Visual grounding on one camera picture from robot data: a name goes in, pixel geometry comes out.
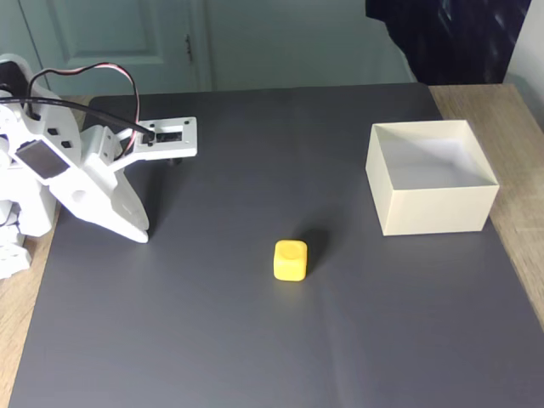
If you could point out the yellow cube block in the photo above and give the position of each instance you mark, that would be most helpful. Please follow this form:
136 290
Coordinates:
290 261

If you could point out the white open cardboard box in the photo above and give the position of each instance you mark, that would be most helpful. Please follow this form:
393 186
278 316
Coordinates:
433 208

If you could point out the dark grey table mat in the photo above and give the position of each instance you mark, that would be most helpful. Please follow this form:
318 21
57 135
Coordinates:
212 331

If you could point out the black cloth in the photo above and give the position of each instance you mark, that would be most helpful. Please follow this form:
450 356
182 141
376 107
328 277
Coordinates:
450 38

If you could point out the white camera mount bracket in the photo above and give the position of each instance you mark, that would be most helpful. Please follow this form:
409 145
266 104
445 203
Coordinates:
170 144

